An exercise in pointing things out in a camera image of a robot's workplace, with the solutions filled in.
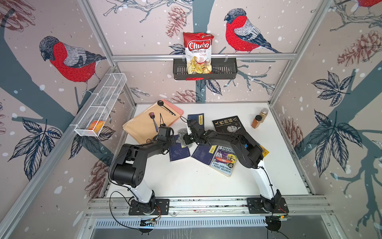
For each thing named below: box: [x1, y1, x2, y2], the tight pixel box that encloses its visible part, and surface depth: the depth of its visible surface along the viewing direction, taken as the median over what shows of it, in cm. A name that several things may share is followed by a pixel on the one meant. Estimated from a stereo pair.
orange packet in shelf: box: [88, 120, 106, 134], surface depth 68 cm
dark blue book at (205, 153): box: [191, 144, 219, 166], surface depth 94 cm
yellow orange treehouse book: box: [259, 144, 270, 158], surface depth 94 cm
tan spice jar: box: [258, 107, 270, 123], surface depth 105 cm
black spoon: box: [157, 100, 177, 117], surface depth 122 cm
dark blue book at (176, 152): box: [169, 134, 191, 163], surface depth 94 cm
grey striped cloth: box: [175, 127, 193, 148], surface depth 99 cm
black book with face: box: [211, 115, 255, 141], surface depth 107 cm
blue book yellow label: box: [187, 113, 205, 131], surface depth 112 cm
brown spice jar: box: [251, 114, 263, 129], surface depth 103 cm
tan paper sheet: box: [122, 100, 181, 145], surface depth 113 cm
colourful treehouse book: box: [209, 145, 238, 178], surface depth 87 cm
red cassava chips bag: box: [183, 31, 215, 81], surface depth 85 cm
